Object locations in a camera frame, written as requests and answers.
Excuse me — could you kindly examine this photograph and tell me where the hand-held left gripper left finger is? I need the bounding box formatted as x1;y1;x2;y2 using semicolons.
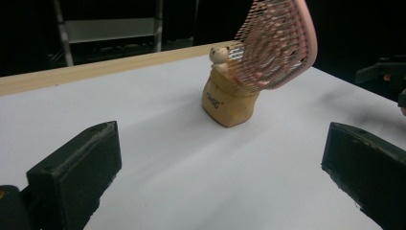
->
19;120;124;230

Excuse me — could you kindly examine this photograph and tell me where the pink hairbrush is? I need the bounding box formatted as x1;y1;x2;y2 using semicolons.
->
228;0;319;94

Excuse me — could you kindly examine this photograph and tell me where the small cream bear figure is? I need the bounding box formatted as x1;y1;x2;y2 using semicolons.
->
209;45;232;76

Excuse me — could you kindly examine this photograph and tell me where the grey metal shelf rack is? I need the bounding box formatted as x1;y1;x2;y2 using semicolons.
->
52;0;166;67

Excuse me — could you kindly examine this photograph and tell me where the tan paper pouch holder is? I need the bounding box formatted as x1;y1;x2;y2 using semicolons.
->
201;67;261;128

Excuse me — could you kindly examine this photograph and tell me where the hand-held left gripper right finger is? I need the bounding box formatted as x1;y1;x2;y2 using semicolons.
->
321;121;406;230

